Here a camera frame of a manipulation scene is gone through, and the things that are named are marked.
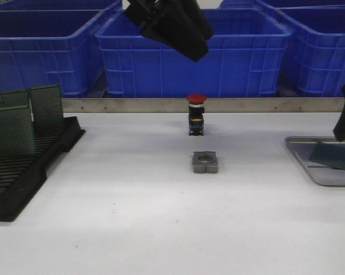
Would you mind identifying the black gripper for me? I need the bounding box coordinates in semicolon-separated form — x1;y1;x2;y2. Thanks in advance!
124;0;213;62

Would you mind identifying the green board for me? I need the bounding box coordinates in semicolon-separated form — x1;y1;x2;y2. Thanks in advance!
309;142;345;170
0;89;30;107
30;84;64;127
0;105;36;158

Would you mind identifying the green board front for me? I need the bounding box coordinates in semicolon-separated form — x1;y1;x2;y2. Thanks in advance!
0;105;36;158

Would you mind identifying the silver metal tray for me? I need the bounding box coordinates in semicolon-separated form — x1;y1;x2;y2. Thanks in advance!
285;136;345;187

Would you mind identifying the black slotted board rack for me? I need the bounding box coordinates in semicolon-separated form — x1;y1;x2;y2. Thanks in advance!
0;89;86;222

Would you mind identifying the blue bin back right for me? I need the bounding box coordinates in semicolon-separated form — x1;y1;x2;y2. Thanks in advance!
219;0;345;9

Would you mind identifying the blue plastic bin right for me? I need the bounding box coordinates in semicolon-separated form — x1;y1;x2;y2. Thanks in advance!
276;8;345;99

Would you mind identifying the blue plastic bin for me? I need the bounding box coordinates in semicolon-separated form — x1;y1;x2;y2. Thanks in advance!
276;8;345;99
96;9;290;98
0;10;105;97

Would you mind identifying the blue plastic bin centre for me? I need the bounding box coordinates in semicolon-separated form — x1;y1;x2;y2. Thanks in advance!
96;9;290;98

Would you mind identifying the red emergency stop button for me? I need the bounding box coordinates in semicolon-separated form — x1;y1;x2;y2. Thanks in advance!
187;94;207;136

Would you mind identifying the grey metal clamp block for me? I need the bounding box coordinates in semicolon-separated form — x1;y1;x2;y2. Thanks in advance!
192;151;219;174

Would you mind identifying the blue plastic bin left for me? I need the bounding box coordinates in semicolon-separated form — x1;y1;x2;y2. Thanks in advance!
0;10;105;97

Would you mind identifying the blue bin back left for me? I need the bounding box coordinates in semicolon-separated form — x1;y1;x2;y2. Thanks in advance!
0;0;122;11

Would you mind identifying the metal table edge rail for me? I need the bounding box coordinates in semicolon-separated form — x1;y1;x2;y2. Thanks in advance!
62;97;344;113

